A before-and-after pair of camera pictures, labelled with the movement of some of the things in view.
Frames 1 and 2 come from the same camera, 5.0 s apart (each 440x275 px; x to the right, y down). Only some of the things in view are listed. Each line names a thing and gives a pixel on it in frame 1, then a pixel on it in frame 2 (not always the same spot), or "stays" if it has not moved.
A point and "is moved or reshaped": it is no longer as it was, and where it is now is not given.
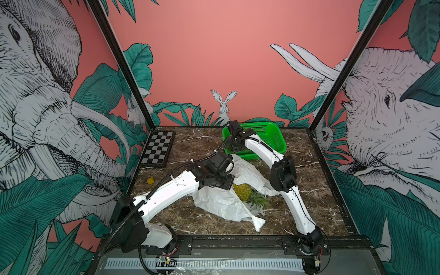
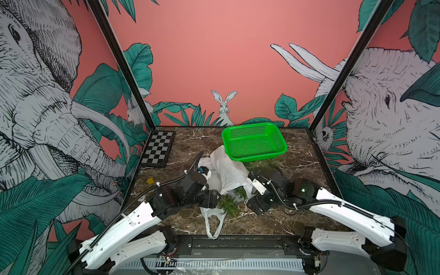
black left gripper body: (223, 181) -> (203, 198)
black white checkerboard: (158, 148) stays
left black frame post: (120, 52) stays
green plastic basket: (270, 133) stays
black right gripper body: (233, 143) -> (266, 201)
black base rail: (257, 246) stays
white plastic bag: (223, 202) is moved or reshaped
